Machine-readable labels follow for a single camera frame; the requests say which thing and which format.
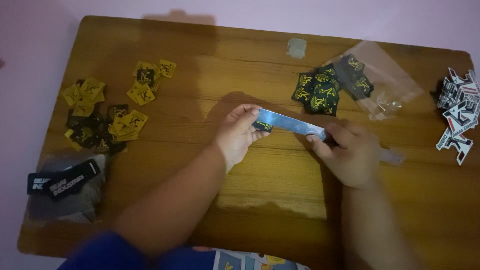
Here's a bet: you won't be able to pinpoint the person's left hand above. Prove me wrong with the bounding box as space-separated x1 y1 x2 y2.
214 104 271 174

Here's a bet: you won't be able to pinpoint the pile of black woven labels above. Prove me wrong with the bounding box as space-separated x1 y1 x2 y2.
291 54 375 116

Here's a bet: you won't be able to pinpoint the single black yellow clothing label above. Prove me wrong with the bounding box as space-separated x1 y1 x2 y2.
252 120 274 133

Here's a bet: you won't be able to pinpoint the person's right hand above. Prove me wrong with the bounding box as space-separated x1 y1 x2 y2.
305 119 382 190

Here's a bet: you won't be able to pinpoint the silver metal scissors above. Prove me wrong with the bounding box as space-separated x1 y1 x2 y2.
258 108 406 167

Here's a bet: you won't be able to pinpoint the person's blue shirt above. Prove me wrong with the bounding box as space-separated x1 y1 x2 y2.
56 231 219 270

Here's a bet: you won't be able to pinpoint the short black white-lettered label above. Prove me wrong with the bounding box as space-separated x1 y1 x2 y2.
26 172 53 196

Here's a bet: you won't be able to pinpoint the pile of white black stickers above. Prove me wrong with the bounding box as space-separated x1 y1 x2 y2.
436 68 480 166

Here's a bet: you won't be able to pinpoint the printed colourful cloth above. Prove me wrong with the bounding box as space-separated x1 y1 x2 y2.
213 248 312 270

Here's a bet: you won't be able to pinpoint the clear plastic bag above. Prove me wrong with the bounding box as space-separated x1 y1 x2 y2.
325 40 425 121

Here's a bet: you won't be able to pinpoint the pile of yellow black labels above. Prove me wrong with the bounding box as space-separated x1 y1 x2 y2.
62 77 149 155

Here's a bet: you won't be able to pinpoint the long black white-lettered label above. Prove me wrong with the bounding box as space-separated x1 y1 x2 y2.
46 159 101 202

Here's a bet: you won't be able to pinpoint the small heap of yellow labels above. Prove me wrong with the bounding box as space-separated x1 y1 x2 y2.
126 59 177 107

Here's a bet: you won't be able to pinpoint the grey plastic pouch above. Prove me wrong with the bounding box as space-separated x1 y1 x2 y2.
28 153 108 224

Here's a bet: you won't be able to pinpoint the grey tape patch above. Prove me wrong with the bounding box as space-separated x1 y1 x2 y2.
287 38 308 60

